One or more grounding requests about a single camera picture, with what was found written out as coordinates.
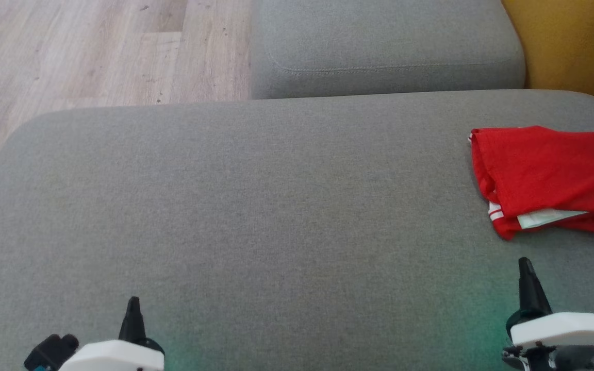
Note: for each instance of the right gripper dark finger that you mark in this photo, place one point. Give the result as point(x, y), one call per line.
point(531, 299)

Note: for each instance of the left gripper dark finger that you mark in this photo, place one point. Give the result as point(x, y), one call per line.
point(133, 324)

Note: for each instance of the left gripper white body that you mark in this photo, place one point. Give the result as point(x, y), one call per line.
point(116, 358)

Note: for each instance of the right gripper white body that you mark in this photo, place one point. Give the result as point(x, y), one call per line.
point(565, 330)

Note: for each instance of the wide yellow sofa backrest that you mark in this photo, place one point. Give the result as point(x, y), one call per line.
point(575, 46)

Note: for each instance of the large grey sofa ottoman cushion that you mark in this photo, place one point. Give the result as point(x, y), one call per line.
point(276, 216)

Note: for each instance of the red white garment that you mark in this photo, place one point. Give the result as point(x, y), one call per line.
point(544, 165)

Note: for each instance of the grey sofa seat cushion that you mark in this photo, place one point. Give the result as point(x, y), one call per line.
point(379, 36)

